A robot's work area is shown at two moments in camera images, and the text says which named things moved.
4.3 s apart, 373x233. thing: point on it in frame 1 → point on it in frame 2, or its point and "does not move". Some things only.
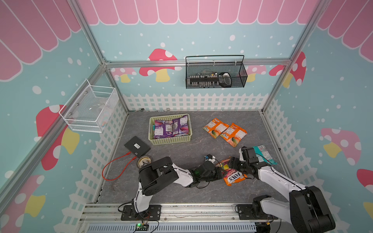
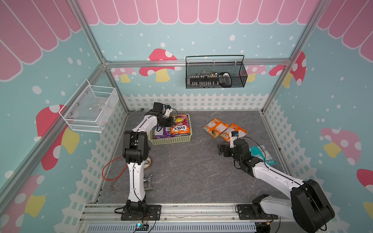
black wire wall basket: [215, 74] does not move
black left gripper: [218, 174] → [170, 122]
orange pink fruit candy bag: [232, 175] → [180, 126]
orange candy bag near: [234, 134] does not move
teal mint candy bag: [263, 155] does not move
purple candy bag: [163, 129] does not move
